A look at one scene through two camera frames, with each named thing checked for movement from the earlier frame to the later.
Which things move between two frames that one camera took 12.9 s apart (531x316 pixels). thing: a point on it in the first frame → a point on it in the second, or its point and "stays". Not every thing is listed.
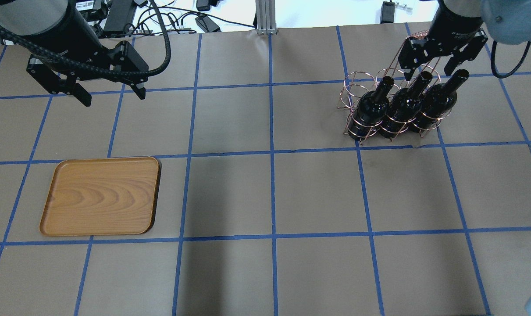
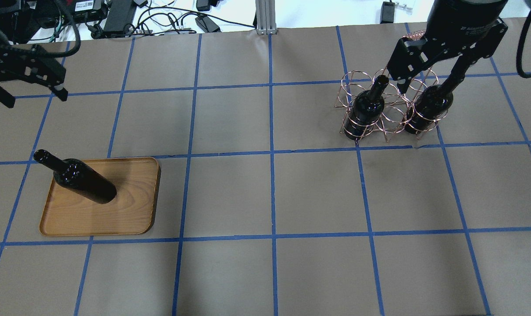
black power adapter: (387, 12) stays
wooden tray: (101, 196) stays
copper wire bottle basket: (390, 105) stays
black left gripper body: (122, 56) → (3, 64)
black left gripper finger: (82, 95) → (1, 95)
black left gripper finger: (140, 92) → (61, 92)
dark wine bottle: (439, 100) stays
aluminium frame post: (265, 17) stays
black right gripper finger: (408, 75) → (403, 84)
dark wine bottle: (404, 106) → (75, 175)
